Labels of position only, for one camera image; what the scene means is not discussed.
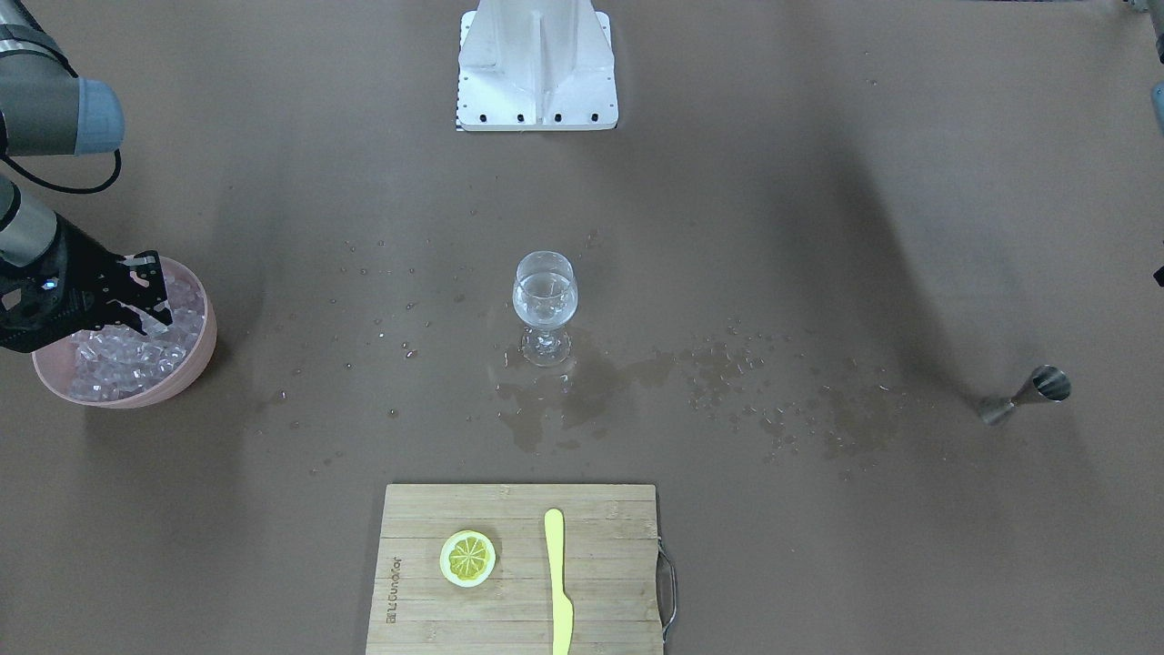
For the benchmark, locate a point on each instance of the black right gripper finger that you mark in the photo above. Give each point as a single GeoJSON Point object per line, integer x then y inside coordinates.
{"type": "Point", "coordinates": [140, 278]}
{"type": "Point", "coordinates": [151, 319]}

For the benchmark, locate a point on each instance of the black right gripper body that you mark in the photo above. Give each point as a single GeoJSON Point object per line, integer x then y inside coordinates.
{"type": "Point", "coordinates": [76, 260]}

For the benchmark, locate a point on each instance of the steel cone jigger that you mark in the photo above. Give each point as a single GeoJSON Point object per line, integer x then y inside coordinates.
{"type": "Point", "coordinates": [1046, 384]}

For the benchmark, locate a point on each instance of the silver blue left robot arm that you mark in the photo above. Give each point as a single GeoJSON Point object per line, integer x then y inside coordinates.
{"type": "Point", "coordinates": [1154, 9]}

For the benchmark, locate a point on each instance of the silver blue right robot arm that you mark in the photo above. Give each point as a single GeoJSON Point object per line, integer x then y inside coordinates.
{"type": "Point", "coordinates": [48, 109]}

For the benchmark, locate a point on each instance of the clear ice cubes pile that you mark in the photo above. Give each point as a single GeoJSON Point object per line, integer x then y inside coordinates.
{"type": "Point", "coordinates": [119, 364]}

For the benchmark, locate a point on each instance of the clear wine glass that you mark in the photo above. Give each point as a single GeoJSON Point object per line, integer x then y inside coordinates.
{"type": "Point", "coordinates": [545, 297]}

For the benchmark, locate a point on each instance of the pink bowl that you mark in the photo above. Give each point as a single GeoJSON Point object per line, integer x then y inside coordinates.
{"type": "Point", "coordinates": [53, 364]}

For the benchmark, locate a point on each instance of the yellow lemon slice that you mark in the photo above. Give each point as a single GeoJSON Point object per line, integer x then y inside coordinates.
{"type": "Point", "coordinates": [467, 558]}

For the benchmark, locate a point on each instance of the bamboo cutting board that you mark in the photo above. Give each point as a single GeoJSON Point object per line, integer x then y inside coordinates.
{"type": "Point", "coordinates": [610, 553]}

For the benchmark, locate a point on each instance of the yellow plastic knife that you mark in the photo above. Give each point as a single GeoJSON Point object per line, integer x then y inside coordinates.
{"type": "Point", "coordinates": [563, 612]}

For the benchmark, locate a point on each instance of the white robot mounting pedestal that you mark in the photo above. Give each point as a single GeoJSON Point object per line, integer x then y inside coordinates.
{"type": "Point", "coordinates": [547, 66]}

